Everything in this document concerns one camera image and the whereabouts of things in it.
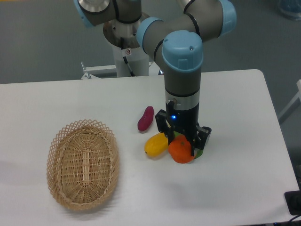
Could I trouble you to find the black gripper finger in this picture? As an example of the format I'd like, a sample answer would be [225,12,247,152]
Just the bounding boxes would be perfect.
[191,124,212,157]
[155,109,175,145]

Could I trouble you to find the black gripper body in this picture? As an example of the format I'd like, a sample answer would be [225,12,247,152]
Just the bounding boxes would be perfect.
[165,91,200,138]

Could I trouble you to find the orange fruit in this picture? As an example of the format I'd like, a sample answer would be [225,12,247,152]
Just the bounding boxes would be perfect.
[168,134,196,164]

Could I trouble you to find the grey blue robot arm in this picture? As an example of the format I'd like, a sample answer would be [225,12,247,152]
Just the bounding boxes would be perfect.
[74,0,237,157]

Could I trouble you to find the woven wicker basket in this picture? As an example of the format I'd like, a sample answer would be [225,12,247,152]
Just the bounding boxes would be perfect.
[47,119,119,211]

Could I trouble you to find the purple sweet potato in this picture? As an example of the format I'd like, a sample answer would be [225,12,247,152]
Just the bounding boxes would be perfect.
[137,106,154,131]

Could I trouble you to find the green fruit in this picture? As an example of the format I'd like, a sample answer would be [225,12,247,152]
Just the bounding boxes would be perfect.
[173,131,205,160]

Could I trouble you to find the yellow mango fruit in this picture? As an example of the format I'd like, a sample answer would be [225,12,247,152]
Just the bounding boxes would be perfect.
[144,133,168,157]

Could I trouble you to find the black device at table edge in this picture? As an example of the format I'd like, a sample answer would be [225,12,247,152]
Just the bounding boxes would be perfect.
[284,190,301,215]

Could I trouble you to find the blue object top right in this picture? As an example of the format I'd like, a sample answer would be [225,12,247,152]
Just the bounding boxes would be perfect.
[277,0,301,21]

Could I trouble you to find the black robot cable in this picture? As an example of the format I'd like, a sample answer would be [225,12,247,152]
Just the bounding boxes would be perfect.
[120,37,136,77]

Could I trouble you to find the white frame at right edge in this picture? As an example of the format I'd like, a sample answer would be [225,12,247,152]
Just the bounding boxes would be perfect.
[278,80,301,124]

